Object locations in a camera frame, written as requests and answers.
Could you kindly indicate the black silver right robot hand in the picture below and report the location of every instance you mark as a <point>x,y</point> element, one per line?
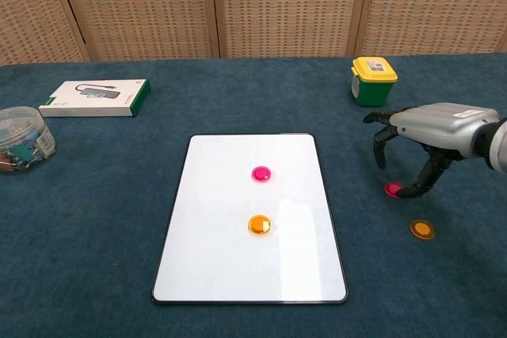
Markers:
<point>439,124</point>

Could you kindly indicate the pink round magnet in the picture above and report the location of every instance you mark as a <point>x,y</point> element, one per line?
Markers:
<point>391,188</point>
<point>261,173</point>

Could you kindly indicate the orange round magnet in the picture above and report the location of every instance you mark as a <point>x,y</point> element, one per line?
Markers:
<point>259,225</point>
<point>421,229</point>

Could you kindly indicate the white rectangular board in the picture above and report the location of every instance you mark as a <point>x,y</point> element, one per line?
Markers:
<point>222,259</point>

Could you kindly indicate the yellow lidded green container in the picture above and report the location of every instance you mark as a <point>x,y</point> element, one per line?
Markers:
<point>374,80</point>

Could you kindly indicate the woven bamboo folding screen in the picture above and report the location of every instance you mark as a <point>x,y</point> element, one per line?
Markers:
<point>277,5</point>

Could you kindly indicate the white green usb hub box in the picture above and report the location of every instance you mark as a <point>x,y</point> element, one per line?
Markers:
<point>95,96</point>

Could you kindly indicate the blue felt table mat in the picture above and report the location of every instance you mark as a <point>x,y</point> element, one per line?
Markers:
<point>99,215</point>

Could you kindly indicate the clear jar of binder clips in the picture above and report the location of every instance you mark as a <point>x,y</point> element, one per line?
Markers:
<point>24,140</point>

